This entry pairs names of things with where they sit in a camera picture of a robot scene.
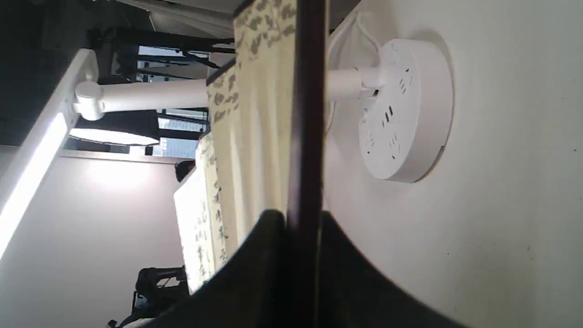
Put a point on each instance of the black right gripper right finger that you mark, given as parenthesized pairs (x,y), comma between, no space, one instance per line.
(354,294)

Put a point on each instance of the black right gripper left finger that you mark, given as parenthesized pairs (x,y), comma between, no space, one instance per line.
(242,294)

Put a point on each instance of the paper folding fan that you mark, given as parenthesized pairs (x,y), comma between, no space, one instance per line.
(264,152)

